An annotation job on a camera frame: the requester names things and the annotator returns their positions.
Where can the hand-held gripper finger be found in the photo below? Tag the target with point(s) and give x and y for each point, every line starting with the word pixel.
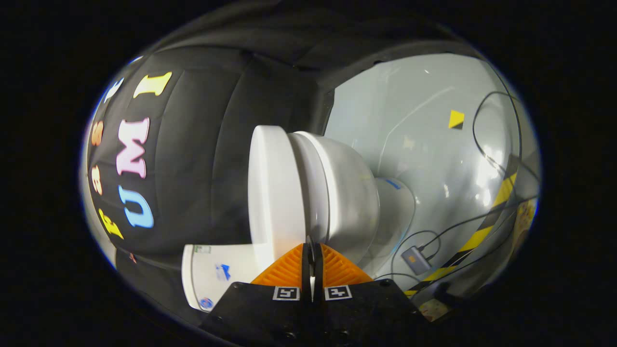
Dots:
pixel 306 272
pixel 318 271

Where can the white toilet lid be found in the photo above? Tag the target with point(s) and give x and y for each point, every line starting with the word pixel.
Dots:
pixel 274 193

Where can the white toilet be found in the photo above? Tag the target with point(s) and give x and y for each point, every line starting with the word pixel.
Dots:
pixel 356 193

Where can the white toilet seat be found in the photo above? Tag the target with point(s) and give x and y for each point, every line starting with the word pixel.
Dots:
pixel 313 183

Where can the grey adapter box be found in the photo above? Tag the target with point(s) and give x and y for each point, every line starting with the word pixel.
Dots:
pixel 415 260

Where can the black backdrop cloth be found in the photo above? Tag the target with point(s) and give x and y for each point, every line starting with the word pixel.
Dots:
pixel 202 168

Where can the yellow black hazard tape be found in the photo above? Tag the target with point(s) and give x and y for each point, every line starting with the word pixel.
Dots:
pixel 482 233

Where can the yellow floor sticker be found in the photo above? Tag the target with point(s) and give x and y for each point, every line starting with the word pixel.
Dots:
pixel 456 119

